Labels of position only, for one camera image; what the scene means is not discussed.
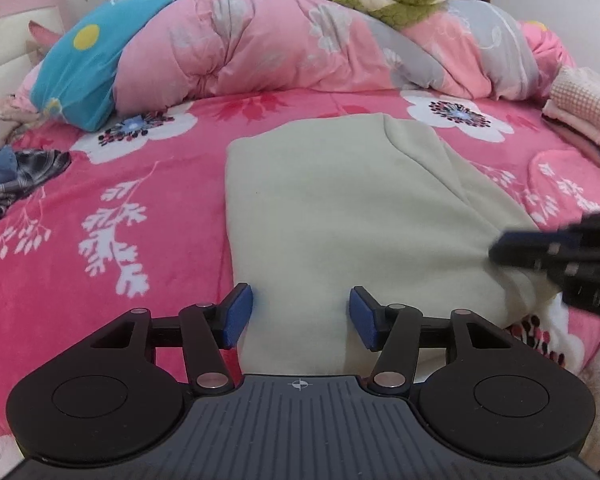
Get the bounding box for pink pillow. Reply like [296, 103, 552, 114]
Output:
[28, 21, 63, 51]

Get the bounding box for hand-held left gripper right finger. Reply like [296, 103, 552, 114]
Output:
[349, 286, 515, 395]

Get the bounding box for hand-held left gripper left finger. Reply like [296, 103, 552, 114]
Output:
[90, 282, 253, 395]

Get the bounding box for pink and white headboard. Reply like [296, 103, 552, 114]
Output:
[0, 0, 73, 102]

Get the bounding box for plaid shirt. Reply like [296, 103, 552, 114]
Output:
[0, 149, 72, 233]

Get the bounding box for blue pillow yellow dot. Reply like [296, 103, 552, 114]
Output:
[31, 0, 191, 133]

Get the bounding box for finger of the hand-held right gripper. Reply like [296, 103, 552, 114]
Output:
[487, 230, 583, 271]

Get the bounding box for pale pink garment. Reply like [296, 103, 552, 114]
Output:
[0, 95, 46, 148]

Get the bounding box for folded cream pink towels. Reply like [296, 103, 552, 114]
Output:
[541, 65, 600, 178]

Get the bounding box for beige zip jacket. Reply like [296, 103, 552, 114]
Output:
[224, 112, 563, 376]

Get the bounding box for pink floral quilt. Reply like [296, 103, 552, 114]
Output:
[15, 0, 576, 116]

